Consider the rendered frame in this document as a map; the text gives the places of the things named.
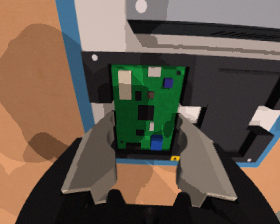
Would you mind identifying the green circuit board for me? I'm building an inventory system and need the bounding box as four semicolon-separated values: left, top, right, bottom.
111;64;186;151

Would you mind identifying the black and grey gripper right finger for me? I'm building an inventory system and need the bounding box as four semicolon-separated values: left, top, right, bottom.
175;113;280;224

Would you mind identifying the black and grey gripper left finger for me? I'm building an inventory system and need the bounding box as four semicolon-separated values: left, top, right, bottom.
15;110;117;224

